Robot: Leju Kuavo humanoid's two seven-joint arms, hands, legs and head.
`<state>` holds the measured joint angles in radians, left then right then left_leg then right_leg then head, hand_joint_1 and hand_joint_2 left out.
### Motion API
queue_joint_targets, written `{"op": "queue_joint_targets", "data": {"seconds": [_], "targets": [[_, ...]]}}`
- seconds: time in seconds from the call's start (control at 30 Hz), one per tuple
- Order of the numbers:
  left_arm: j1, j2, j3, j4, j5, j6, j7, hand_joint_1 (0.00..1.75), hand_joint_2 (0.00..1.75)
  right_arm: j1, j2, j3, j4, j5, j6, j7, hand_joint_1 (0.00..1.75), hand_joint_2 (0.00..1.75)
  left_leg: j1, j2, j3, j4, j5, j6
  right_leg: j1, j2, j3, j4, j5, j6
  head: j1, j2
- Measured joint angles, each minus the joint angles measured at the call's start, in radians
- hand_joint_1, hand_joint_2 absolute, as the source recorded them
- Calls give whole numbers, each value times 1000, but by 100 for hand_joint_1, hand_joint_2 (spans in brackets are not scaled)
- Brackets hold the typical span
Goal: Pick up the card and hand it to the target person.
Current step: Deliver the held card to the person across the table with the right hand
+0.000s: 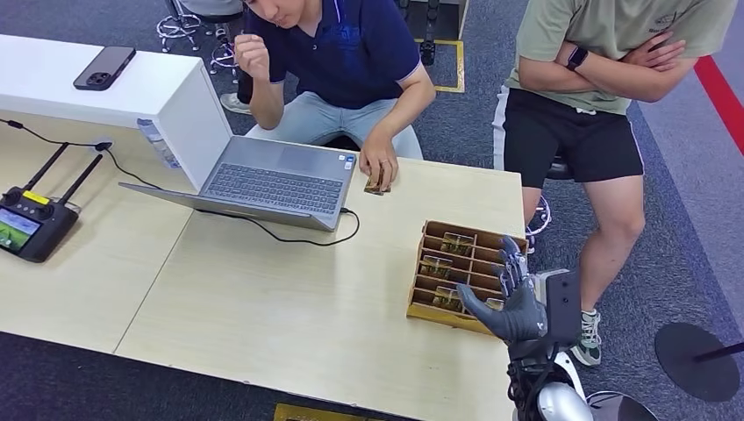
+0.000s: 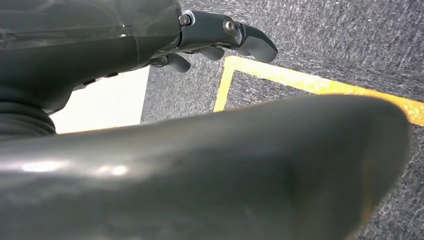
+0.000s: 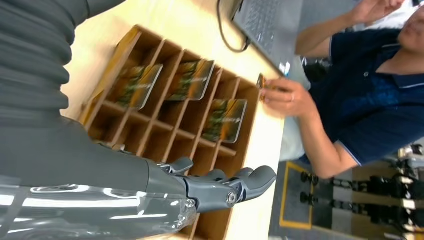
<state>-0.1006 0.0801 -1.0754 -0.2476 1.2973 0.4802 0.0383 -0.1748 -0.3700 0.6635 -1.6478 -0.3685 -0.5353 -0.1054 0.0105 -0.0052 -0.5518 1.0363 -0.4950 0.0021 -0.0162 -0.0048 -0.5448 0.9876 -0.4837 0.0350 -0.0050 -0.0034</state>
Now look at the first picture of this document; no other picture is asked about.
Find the wooden card holder box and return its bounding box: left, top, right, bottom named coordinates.
left=405, top=219, right=529, bottom=337

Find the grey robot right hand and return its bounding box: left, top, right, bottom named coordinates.
left=455, top=234, right=549, bottom=345

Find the black smartphone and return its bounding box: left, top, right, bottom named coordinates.
left=73, top=46, right=138, bottom=92

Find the office chair chrome base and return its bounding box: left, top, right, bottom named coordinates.
left=180, top=0, right=246, bottom=78
left=156, top=0, right=204, bottom=54

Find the grey laptop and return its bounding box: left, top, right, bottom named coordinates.
left=118, top=135, right=359, bottom=233

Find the person's right hand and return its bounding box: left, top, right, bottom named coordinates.
left=624, top=31, right=688, bottom=75
left=233, top=33, right=272, bottom=83

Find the black smartwatch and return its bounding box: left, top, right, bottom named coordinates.
left=565, top=45, right=590, bottom=72

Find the black remote controller with screen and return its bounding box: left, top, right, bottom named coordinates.
left=0, top=142, right=106, bottom=264

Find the black round stand base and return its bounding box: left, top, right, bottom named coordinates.
left=654, top=322, right=744, bottom=403

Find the black equipment stand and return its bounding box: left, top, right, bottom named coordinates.
left=397, top=0, right=471, bottom=67

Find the black stool with chrome base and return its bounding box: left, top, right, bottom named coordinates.
left=526, top=155, right=575, bottom=253

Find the white box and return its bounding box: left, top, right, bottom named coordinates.
left=0, top=33, right=233, bottom=190

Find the black power cable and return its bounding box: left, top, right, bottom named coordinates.
left=0, top=118, right=362, bottom=248

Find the person's left hand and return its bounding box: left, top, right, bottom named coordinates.
left=359, top=133, right=400, bottom=194

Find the person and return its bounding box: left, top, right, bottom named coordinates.
left=219, top=0, right=257, bottom=116
left=492, top=0, right=740, bottom=368
left=233, top=0, right=437, bottom=194

